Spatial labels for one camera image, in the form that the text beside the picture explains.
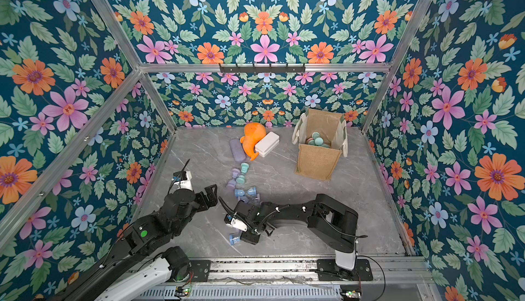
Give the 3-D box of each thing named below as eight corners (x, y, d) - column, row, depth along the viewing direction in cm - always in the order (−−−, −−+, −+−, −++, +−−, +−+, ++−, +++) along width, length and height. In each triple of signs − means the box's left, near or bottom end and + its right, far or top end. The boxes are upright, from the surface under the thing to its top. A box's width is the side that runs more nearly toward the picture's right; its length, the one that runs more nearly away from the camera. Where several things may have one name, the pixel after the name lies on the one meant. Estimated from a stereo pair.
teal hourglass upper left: (236, 183, 99) (235, 180, 97) (242, 164, 106) (241, 161, 104) (244, 184, 98) (243, 181, 96) (249, 165, 105) (249, 162, 103)
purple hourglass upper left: (226, 189, 96) (225, 186, 94) (233, 170, 103) (232, 167, 101) (234, 190, 96) (233, 188, 94) (240, 171, 103) (239, 168, 101)
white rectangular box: (254, 152, 111) (253, 147, 107) (270, 136, 118) (270, 130, 115) (265, 158, 108) (264, 153, 104) (280, 141, 116) (280, 136, 112)
